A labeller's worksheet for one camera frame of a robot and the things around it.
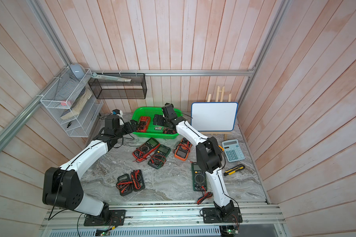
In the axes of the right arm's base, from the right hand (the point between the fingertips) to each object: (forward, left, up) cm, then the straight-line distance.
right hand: (158, 119), depth 97 cm
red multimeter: (+3, +12, -7) cm, 14 cm away
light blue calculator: (-15, -50, -13) cm, 54 cm away
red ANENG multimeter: (-15, +7, -11) cm, 20 cm away
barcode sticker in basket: (+4, +2, -15) cm, 15 cm away
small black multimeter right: (-37, +9, -11) cm, 39 cm away
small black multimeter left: (-40, +16, -10) cm, 44 cm away
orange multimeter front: (-1, -6, -10) cm, 12 cm away
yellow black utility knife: (-30, -46, -13) cm, 56 cm away
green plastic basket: (+2, +4, -15) cm, 16 cm away
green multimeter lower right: (-36, -26, -13) cm, 46 cm away
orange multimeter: (-17, -16, -11) cm, 26 cm away
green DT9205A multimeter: (-23, -2, -11) cm, 26 cm away
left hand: (-9, +14, +4) cm, 17 cm away
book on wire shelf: (-6, +41, +19) cm, 46 cm away
